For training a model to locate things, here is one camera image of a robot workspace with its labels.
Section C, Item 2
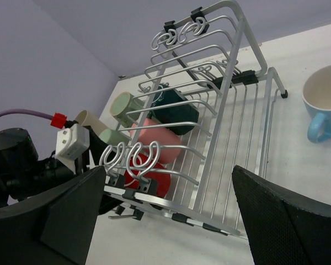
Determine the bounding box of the light blue mug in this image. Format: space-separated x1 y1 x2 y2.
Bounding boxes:
302 65 331 143

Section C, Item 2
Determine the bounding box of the pink cup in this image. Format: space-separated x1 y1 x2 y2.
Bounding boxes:
130 127 181 165

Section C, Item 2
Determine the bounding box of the red mug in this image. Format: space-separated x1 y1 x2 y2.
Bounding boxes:
124 154 171 198

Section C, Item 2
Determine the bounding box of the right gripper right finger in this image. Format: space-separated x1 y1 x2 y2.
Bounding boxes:
232 165 331 264

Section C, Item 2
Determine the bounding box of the dark teal mug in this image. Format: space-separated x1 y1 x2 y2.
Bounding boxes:
147 89 199 124

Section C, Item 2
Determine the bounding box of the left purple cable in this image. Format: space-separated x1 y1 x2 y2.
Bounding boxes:
0 108 70 130

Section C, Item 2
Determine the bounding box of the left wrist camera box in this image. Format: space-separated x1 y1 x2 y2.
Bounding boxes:
55 124 90 173

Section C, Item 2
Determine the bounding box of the tall beige cup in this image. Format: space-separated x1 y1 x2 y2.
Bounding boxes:
75 110 108 136

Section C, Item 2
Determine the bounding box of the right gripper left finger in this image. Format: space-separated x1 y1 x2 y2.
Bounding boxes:
0 167 106 264

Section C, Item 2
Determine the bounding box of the sage green mug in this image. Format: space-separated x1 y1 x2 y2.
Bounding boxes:
110 92 145 128

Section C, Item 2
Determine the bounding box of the light green cup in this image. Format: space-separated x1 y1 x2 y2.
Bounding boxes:
99 129 130 146

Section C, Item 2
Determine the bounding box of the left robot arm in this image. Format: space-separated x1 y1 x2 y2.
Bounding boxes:
0 126 107 208

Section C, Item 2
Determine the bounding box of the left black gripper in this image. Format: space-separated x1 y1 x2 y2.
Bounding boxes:
5 125 108 201

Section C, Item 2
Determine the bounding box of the silver wire dish rack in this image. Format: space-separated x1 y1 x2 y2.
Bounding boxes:
99 1 288 239

